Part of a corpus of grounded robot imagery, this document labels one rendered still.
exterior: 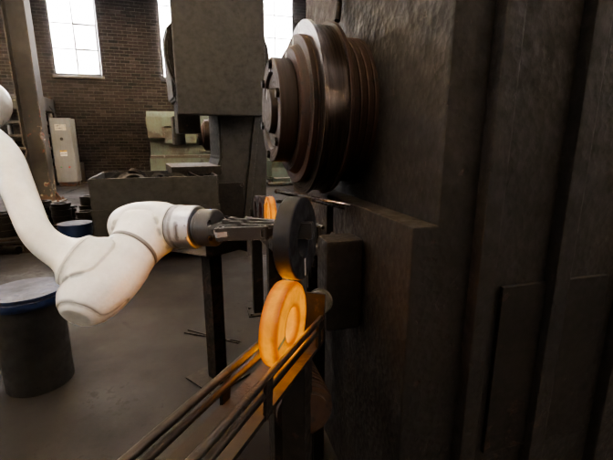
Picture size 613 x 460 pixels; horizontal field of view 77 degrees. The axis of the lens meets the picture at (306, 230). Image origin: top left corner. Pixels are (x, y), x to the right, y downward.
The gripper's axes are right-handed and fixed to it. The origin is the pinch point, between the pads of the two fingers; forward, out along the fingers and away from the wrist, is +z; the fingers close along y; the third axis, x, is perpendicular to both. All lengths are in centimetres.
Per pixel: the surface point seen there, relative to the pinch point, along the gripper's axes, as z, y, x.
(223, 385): -3.9, 21.9, -18.7
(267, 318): -0.9, 12.2, -12.2
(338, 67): 2.1, -28.5, 32.8
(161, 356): -102, -74, -82
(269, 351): -0.5, 13.2, -17.6
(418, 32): 20.3, -21.9, 36.5
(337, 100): 2.0, -26.6, 25.3
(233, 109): -155, -262, 53
